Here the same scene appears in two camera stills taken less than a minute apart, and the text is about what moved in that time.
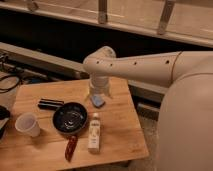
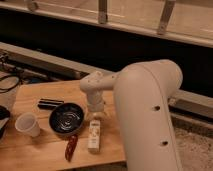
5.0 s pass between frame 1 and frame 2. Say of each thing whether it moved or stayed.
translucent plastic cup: stayed
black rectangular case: stayed
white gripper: moved
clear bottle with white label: stayed
